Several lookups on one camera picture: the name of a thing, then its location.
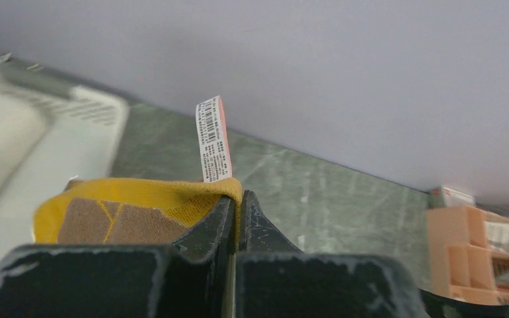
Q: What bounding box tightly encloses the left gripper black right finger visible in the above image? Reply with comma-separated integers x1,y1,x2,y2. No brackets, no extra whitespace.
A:
235,190,427,317

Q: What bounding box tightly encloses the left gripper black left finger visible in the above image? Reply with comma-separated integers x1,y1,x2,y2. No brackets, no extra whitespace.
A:
0,196,236,317

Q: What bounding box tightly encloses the brown yellow towel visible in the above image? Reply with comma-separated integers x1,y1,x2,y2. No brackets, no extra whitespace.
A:
32,178,243,244

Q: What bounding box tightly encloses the orange file organizer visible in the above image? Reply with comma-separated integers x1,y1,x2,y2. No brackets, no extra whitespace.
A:
426,205,509,305

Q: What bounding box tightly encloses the white plastic basket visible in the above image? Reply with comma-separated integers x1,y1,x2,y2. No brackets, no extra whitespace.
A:
0,54,130,291

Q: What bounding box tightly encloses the white barcode label tag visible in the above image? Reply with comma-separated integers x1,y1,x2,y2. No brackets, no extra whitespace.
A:
195,95,233,183

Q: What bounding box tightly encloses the small white box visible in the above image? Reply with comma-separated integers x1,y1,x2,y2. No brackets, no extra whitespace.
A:
429,186,477,209

